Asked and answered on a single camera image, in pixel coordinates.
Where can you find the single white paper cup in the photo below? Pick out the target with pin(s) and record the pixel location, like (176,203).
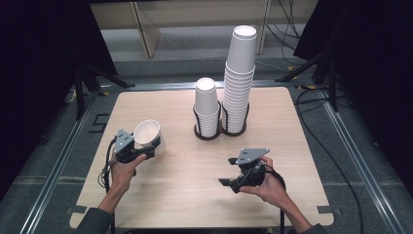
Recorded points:
(149,133)

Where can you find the black curtain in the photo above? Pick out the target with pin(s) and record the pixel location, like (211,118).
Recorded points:
(373,65)

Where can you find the tall stack of paper cups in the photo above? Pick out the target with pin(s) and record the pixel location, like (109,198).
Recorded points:
(240,81)

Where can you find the person's left hand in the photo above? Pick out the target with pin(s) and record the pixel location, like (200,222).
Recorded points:
(123,175)

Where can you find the person's right hand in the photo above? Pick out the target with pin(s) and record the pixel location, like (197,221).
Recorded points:
(272,190)

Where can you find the light wooden shelf unit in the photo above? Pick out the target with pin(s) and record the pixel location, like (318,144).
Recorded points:
(195,13)

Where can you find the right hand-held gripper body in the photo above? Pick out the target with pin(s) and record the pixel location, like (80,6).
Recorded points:
(250,156)

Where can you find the short stack of paper cups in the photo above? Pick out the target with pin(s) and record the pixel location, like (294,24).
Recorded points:
(206,97)

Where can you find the black metal stand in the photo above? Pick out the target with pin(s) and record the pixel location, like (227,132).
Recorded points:
(331,84)
(79,91)

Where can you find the metal floor rail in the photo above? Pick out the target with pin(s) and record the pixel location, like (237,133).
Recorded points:
(357,162)
(162,85)
(58,165)

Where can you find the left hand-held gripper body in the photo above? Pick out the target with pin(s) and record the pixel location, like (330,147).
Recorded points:
(123,143)

